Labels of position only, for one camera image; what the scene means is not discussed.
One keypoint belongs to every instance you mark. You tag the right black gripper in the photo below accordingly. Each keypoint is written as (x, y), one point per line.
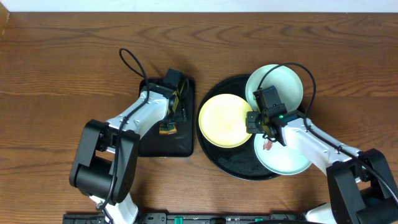
(250, 127)

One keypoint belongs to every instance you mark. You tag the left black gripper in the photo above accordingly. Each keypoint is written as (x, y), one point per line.
(177, 116)

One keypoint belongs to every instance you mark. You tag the green and yellow sponge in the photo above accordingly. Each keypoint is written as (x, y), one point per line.
(165, 129)

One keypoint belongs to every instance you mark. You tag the yellow plate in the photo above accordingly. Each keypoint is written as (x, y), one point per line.
(222, 120)

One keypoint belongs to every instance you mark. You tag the light green plate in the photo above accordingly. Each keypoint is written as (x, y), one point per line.
(278, 158)
(286, 81)

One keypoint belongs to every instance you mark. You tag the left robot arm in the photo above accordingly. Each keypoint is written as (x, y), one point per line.
(104, 165)

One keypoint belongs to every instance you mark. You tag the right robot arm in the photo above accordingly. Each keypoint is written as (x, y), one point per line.
(361, 186)

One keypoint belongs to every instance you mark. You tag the black rectangular tray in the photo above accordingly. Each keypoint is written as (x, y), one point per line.
(179, 144)

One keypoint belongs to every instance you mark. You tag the round black tray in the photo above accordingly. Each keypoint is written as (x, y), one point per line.
(240, 162)

